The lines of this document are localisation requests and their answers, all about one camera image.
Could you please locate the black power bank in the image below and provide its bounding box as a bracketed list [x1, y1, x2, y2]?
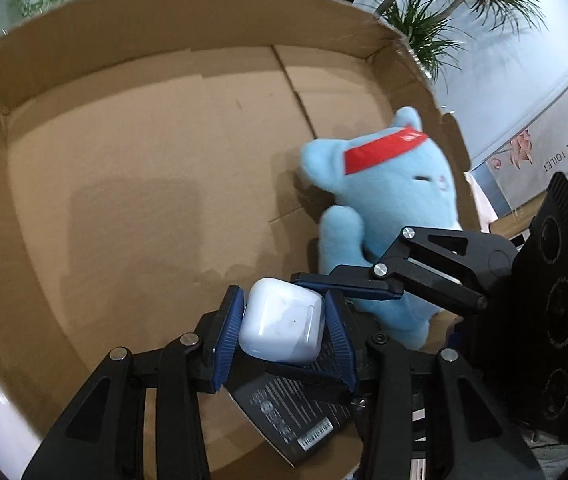
[228, 360, 355, 469]

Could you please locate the green palm plant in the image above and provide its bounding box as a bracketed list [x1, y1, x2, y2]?
[358, 0, 550, 82]

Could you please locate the large cardboard box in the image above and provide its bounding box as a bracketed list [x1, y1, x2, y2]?
[0, 0, 482, 480]

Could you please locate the blue plush toy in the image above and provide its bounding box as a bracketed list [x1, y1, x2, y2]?
[298, 106, 464, 351]

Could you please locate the flower print wall banner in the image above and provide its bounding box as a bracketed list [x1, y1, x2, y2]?
[468, 52, 568, 213]

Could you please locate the white earbuds case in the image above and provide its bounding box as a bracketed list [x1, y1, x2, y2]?
[238, 278, 325, 365]

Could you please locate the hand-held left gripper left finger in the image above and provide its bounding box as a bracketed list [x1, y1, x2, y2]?
[28, 285, 245, 480]

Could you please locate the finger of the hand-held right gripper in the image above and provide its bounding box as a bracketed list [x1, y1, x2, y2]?
[291, 226, 518, 312]

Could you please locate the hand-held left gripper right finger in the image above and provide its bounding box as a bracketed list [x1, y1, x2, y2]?
[322, 290, 548, 480]

